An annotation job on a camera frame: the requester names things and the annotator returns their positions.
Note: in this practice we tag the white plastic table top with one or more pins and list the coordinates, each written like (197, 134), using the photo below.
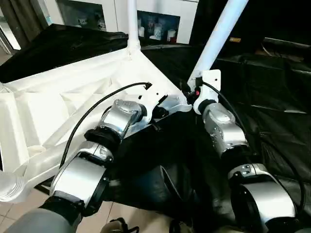
(48, 111)

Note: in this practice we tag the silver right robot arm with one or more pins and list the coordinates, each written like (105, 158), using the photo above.
(228, 141)

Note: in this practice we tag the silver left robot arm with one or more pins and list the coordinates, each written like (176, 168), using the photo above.
(97, 160)

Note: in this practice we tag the small yellow label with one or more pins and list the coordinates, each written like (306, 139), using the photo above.
(235, 40)

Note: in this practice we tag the black table mat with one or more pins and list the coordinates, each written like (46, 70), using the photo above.
(272, 97)

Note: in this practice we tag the white glass door cabinet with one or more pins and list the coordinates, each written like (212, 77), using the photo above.
(97, 14)

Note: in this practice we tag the black right robot foot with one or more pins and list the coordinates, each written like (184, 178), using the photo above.
(181, 228)

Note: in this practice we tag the black robot foot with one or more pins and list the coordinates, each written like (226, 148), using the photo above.
(120, 227)
(181, 228)

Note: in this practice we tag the black left robot foot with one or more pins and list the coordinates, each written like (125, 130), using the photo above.
(120, 227)

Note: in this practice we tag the grey curtain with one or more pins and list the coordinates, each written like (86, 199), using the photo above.
(19, 19)

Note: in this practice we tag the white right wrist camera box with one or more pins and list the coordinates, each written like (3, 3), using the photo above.
(210, 80)

